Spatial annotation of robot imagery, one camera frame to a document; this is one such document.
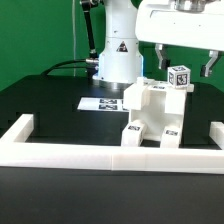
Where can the white tagged block front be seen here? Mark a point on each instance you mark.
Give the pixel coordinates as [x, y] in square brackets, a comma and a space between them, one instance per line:
[133, 133]

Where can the white flat tagged plank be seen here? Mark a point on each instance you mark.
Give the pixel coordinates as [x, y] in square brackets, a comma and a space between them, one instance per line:
[101, 104]

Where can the white chair back part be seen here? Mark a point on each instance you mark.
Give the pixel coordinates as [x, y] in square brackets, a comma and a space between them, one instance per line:
[152, 93]

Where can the white tagged cube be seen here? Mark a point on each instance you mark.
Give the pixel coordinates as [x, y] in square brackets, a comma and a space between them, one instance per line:
[178, 76]

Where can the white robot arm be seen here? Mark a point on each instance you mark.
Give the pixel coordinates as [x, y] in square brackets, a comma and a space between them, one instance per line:
[121, 63]

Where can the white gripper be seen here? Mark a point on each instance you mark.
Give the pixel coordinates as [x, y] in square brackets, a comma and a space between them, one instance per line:
[159, 22]

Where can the white U-shaped border frame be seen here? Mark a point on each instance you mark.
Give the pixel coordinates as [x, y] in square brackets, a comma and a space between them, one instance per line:
[16, 151]

